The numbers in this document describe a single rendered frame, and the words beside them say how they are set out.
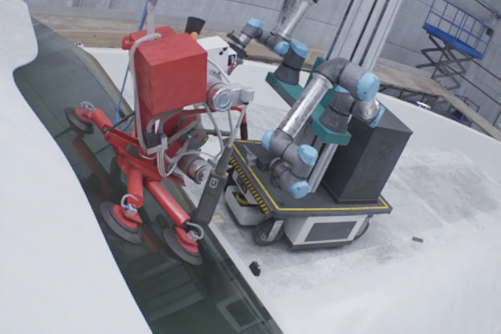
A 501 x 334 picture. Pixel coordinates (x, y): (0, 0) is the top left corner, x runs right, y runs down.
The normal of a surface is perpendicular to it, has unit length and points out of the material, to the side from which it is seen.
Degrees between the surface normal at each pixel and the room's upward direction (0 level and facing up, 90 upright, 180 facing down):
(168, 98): 90
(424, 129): 90
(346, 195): 90
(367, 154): 90
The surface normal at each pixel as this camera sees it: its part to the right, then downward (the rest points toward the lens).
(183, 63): 0.51, 0.56
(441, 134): 0.07, 0.49
